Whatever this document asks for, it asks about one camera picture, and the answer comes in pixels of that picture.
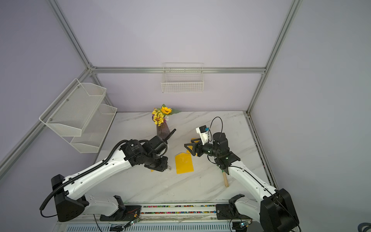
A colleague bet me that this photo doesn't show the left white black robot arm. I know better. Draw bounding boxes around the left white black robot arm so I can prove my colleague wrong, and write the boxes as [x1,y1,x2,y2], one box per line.
[39,130,175,222]

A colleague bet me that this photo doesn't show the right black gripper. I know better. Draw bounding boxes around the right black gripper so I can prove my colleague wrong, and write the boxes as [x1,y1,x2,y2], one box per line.
[187,137,221,157]

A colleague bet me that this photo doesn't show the white mesh shelf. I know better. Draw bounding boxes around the white mesh shelf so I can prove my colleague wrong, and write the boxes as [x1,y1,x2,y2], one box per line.
[39,79,106,137]
[70,104,117,153]

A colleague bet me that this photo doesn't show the dark ribbed vase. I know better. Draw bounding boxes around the dark ribbed vase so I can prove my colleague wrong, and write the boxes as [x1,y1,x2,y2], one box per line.
[156,122,171,140]

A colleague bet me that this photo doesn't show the white mesh upper shelf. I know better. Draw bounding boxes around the white mesh upper shelf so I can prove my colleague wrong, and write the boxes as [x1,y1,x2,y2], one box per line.
[39,79,106,137]

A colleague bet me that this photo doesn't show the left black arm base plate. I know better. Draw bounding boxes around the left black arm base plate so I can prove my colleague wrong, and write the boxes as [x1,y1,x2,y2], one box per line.
[100,205,142,221]

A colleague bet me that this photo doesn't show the green head wooden hammer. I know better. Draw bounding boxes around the green head wooden hammer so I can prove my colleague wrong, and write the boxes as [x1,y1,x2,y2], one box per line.
[222,171,230,188]

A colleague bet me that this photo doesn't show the white wire wall basket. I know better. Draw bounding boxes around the white wire wall basket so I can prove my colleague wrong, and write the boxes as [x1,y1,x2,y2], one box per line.
[161,62,204,93]

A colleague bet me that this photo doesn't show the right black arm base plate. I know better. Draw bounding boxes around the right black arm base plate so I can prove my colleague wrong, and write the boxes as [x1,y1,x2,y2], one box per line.
[215,204,251,220]

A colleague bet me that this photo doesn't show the white mesh lower shelf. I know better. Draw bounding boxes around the white mesh lower shelf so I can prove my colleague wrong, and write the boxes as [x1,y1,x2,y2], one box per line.
[70,104,117,153]

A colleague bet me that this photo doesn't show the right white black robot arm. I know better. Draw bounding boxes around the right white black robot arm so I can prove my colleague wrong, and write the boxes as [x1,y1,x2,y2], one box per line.
[184,132,300,232]

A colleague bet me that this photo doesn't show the yellow artificial flowers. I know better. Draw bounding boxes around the yellow artificial flowers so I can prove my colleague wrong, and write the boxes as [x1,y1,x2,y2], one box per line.
[151,104,181,127]

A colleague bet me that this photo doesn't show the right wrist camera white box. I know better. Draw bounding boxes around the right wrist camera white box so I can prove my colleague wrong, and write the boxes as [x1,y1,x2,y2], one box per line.
[196,125,210,145]

